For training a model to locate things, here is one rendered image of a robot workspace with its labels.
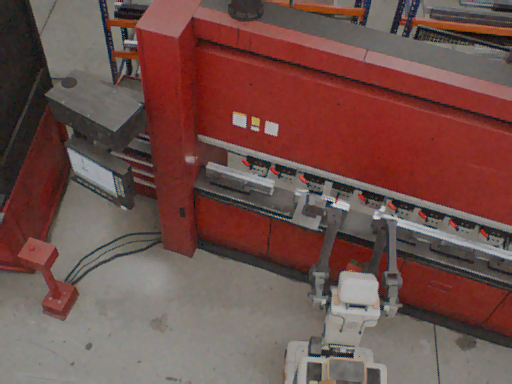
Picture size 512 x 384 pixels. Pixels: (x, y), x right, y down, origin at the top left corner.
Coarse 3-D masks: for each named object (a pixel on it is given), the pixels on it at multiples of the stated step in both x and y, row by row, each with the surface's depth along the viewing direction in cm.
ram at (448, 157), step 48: (240, 96) 369; (288, 96) 356; (336, 96) 344; (384, 96) 336; (240, 144) 404; (288, 144) 389; (336, 144) 374; (384, 144) 361; (432, 144) 348; (480, 144) 336; (384, 192) 394; (432, 192) 379; (480, 192) 365
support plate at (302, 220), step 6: (300, 198) 423; (300, 204) 420; (318, 204) 421; (324, 204) 421; (300, 210) 417; (294, 216) 414; (300, 216) 414; (306, 216) 414; (318, 216) 415; (294, 222) 411; (300, 222) 411; (306, 222) 412; (312, 222) 412; (318, 222) 412; (312, 228) 409
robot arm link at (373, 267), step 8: (376, 224) 380; (384, 232) 379; (376, 240) 385; (384, 240) 381; (376, 248) 384; (376, 256) 386; (368, 264) 392; (376, 264) 388; (368, 272) 390; (376, 272) 391
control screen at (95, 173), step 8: (72, 152) 367; (72, 160) 375; (80, 160) 369; (88, 160) 363; (80, 168) 377; (88, 168) 370; (96, 168) 364; (104, 168) 359; (88, 176) 378; (96, 176) 372; (104, 176) 366; (96, 184) 380; (104, 184) 374; (112, 184) 368; (112, 192) 376
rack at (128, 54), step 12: (120, 0) 558; (132, 0) 538; (264, 0) 488; (276, 0) 488; (336, 0) 492; (324, 12) 492; (336, 12) 490; (348, 12) 489; (360, 12) 488; (108, 24) 520; (120, 24) 519; (132, 24) 518; (108, 36) 531; (132, 36) 558; (108, 48) 542; (132, 48) 601; (120, 72) 584; (132, 72) 580
